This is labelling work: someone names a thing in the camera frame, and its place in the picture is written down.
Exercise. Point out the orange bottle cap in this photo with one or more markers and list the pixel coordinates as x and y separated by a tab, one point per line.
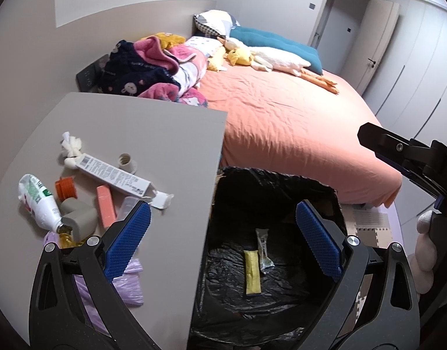
65	188

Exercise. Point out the purple plastic bag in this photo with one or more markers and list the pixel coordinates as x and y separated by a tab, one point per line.
127	286

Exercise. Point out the teal long pillow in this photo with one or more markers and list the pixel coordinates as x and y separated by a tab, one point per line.
258	38

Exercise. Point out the white long carton box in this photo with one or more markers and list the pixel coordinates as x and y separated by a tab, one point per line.
123	181

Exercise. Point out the crushed white plastic bottle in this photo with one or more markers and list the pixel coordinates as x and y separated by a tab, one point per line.
39	202

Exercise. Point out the crumpled white tissue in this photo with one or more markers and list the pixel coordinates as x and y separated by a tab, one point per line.
71	150

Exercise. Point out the yellow duck plush toy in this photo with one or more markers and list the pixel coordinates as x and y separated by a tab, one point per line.
240	56

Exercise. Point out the black lined trash bin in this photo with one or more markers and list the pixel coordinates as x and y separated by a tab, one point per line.
245	199

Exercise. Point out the white goose plush toy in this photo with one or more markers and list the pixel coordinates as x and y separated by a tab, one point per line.
269	59

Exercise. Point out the white room door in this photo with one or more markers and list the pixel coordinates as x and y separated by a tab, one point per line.
352	36

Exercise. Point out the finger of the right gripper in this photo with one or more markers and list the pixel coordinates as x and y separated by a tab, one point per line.
387	145

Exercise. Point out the white gloved right hand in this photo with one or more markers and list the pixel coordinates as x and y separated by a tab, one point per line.
425	257

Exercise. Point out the foam puzzle floor mat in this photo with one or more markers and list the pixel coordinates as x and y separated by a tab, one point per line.
371	226

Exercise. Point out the bed with orange sheet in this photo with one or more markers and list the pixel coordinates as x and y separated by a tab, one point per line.
279	122

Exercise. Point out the checkered white pillow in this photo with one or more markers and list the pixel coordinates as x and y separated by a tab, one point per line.
215	23

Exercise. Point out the navy pink fleece blanket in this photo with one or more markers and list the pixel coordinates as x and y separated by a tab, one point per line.
144	69

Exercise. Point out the black wall socket panel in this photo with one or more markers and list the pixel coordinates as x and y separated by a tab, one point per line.
88	80

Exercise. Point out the white wardrobe doors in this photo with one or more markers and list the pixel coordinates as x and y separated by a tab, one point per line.
408	92

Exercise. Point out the clear plastic wrapper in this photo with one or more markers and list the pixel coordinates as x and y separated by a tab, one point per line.
265	261

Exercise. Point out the pink small box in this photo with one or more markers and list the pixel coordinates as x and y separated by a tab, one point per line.
106	206

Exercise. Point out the yellow snack wrapper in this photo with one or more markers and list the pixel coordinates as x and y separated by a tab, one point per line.
253	281

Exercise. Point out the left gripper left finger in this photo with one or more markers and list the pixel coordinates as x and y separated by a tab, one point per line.
57	316

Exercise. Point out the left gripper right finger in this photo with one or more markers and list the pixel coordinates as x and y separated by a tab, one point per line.
373	304

